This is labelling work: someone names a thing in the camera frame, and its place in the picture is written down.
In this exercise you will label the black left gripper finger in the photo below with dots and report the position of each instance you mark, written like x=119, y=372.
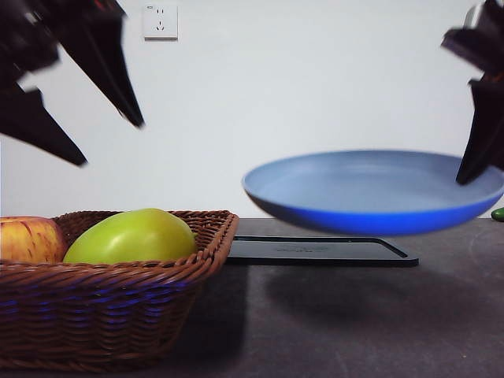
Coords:
x=102, y=59
x=31, y=122

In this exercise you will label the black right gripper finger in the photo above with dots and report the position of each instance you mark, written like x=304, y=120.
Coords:
x=488, y=130

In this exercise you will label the blue round plate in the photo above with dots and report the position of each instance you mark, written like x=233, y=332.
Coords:
x=354, y=189

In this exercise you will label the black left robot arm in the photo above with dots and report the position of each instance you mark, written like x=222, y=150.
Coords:
x=23, y=39

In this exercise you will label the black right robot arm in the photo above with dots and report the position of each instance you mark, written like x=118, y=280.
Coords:
x=488, y=47

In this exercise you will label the brown wicker basket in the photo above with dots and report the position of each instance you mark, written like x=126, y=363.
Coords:
x=98, y=315

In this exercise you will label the dark green vegetable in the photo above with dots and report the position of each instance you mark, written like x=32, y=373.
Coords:
x=498, y=214

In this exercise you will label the red yellow apple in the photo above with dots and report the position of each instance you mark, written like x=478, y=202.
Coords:
x=27, y=240

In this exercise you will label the large green mango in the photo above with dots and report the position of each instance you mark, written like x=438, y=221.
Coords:
x=134, y=240

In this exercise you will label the flat black tray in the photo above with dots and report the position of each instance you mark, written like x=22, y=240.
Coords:
x=315, y=256

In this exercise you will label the white wall socket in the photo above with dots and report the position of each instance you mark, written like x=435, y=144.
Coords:
x=161, y=23

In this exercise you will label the pale grey camera box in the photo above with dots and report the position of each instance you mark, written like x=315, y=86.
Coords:
x=472, y=17

